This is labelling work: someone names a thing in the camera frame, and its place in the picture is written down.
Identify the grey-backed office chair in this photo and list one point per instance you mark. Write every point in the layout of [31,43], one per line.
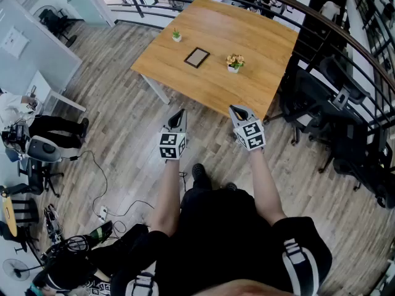
[40,148]

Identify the person's left forearm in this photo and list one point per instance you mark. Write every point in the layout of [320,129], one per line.
[166,196]

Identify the frosted glass partition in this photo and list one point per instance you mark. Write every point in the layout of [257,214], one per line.
[46,54]

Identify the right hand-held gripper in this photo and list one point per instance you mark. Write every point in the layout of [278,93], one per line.
[251,136]

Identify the person's black clothing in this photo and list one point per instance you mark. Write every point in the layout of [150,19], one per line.
[222,242]

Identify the orange flower plant white pot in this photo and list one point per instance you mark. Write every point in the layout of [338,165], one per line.
[234,62]

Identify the person's right forearm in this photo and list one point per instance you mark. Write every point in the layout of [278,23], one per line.
[265,190]

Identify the black office chair grey bracket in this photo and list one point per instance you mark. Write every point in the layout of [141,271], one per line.
[336,69]

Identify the yellow round table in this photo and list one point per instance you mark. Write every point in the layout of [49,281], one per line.
[10,217]

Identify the dark brown picture frame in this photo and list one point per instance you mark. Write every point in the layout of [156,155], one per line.
[197,57]

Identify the white power strip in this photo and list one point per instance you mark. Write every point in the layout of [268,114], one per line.
[103,213]

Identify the white table leg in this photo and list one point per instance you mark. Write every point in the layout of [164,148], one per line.
[155,89]

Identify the white paper notice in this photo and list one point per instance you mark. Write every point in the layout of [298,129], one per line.
[15,42]

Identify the white office desk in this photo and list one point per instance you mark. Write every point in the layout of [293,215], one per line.
[41,86]

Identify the small green plant white pot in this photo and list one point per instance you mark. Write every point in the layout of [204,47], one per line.
[176,37]

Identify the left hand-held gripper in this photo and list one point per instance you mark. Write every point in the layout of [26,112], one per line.
[169,145]

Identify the silver and black metal device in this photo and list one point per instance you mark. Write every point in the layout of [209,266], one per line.
[52,224]

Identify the person's black shoe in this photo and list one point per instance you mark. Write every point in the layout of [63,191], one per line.
[199,174]
[231,186]

